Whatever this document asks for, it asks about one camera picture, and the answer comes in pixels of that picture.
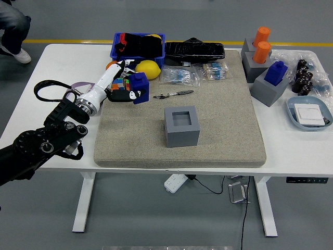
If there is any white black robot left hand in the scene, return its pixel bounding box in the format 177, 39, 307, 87
87, 59, 147, 110

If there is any blue square seal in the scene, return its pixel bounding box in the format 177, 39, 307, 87
129, 72, 150, 105
264, 61, 288, 86

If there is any grey square seal holder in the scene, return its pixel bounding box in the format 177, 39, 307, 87
250, 68, 291, 107
164, 105, 200, 148

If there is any grey round seal holder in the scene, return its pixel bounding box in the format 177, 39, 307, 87
242, 51, 273, 84
240, 37, 257, 63

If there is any orange cylinder seal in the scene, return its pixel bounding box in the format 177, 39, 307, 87
252, 41, 272, 65
252, 26, 271, 48

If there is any purple tray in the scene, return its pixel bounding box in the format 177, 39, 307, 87
68, 81, 96, 96

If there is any blue plastic bin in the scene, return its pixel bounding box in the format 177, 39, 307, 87
110, 32, 166, 69

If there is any yellow lemon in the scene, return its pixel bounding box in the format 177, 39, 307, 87
135, 60, 161, 80

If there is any black cloth with red trim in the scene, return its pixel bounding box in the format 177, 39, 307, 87
114, 32, 163, 58

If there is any bag of blue resistors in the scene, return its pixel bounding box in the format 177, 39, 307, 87
160, 65, 201, 87

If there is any small metal hand tool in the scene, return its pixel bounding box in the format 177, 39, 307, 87
152, 90, 195, 100

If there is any person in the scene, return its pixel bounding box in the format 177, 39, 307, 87
0, 0, 32, 65

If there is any bag of tan resistors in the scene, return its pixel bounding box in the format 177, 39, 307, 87
194, 62, 229, 81

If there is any white table leg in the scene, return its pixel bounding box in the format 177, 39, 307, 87
72, 171, 96, 233
254, 176, 278, 238

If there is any white power strip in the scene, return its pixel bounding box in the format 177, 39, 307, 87
164, 173, 188, 194

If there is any grey-brown mat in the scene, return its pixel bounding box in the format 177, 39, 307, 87
93, 49, 267, 169

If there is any light blue tray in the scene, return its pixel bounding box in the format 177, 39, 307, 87
286, 96, 333, 132

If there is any bag of black capacitors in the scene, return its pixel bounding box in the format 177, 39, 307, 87
272, 49, 329, 97

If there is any bag of blue components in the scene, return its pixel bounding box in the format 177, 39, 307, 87
311, 74, 333, 99

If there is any black table control panel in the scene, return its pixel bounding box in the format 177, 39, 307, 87
286, 177, 328, 184

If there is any black plug with cord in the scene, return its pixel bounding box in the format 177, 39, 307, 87
187, 174, 226, 195

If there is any black cable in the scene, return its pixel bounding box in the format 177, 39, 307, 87
240, 176, 251, 250

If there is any white switch panel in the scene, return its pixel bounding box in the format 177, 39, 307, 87
293, 103, 329, 128

